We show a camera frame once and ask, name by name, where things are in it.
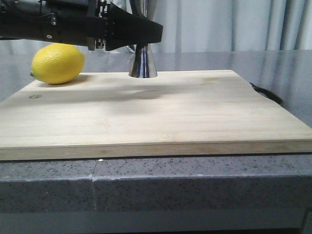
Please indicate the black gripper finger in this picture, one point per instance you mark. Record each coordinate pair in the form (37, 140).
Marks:
(124, 29)

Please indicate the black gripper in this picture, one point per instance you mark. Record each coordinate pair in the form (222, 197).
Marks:
(74, 22)

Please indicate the silver metal jigger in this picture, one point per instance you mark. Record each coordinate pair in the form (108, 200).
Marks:
(143, 63)

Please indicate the yellow lemon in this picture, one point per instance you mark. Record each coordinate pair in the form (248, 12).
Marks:
(57, 63)

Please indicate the light wooden cutting board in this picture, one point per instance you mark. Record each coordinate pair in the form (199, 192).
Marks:
(175, 114)

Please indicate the black cutting board handle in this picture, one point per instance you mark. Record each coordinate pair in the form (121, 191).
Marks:
(268, 94)

